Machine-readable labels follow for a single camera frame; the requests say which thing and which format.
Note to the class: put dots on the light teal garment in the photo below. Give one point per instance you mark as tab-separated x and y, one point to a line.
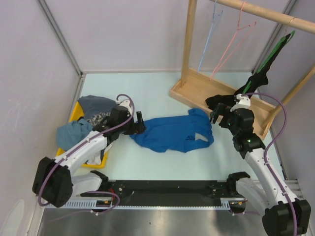
70	134

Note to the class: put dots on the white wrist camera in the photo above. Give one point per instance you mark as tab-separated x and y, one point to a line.
125	103
242	101

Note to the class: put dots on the black garment on hanger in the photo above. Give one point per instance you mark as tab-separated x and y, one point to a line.
213	101

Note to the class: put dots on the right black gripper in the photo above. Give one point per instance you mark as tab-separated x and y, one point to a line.
227	112

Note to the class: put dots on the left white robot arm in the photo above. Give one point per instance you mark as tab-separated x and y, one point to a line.
55	181

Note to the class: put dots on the green hanger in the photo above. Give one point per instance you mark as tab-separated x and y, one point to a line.
259	78

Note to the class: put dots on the wooden clothes rack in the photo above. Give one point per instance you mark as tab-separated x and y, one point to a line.
195	87

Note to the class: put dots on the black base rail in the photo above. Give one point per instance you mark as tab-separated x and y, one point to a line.
168	193

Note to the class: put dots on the yellow plastic basket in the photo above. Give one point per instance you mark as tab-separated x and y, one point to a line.
77	114

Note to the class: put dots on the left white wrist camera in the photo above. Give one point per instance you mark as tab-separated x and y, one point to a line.
125	103

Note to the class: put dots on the pink wire hanger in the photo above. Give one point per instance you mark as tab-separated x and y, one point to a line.
232	46

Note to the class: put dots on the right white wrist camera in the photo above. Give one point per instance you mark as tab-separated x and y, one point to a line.
242	101

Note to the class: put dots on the white garment with stripes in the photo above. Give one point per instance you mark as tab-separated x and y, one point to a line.
98	160

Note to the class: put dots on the light blue wire hanger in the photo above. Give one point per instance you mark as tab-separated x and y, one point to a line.
216	17

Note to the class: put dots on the aluminium frame post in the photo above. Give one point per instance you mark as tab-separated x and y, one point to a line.
59	35

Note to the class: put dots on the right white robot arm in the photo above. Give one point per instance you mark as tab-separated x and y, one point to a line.
283	214

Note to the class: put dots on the blue tank top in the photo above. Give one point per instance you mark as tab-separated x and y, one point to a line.
179	133

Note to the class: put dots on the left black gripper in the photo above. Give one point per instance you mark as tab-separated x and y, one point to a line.
139	127

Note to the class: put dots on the grey-blue printed t-shirt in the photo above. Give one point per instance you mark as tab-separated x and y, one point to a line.
96	108

